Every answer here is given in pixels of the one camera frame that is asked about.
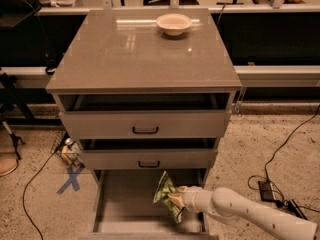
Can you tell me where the black floor cable right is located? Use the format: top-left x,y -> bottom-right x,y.
247,105 -> 320,215

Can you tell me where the white bowl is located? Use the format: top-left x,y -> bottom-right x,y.
156,13 -> 192,36

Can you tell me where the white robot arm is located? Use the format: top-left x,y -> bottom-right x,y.
168,186 -> 319,240

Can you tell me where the black tripod stand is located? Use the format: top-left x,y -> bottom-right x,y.
0,67 -> 37,161

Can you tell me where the black chair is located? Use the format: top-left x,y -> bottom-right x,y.
0,0 -> 41,30

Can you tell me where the black floor cable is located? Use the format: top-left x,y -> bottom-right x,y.
247,105 -> 320,215
21,143 -> 64,240

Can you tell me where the top grey drawer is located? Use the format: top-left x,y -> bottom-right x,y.
59,93 -> 230,139

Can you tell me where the green jalapeno chip bag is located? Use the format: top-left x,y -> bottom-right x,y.
153,171 -> 183,223

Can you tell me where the bottom grey drawer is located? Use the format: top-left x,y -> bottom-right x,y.
79,169 -> 219,240

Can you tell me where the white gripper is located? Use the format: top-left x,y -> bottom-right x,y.
168,186 -> 214,213

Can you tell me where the wire basket with bottles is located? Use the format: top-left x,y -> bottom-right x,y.
50,131 -> 83,166

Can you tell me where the black floor cable left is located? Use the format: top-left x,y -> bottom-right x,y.
21,143 -> 64,240

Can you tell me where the blue tape cross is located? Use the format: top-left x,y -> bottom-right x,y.
57,165 -> 84,195

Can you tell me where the black power strip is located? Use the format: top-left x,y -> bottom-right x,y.
287,199 -> 307,219

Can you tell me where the black power adapter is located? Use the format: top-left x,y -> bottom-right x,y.
258,181 -> 275,202

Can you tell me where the middle grey drawer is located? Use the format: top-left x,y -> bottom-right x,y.
80,138 -> 217,170

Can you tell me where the grey drawer cabinet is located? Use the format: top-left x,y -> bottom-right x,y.
45,7 -> 243,240

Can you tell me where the grey drawer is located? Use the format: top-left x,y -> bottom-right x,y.
80,138 -> 217,170
79,169 -> 219,240
59,93 -> 230,139

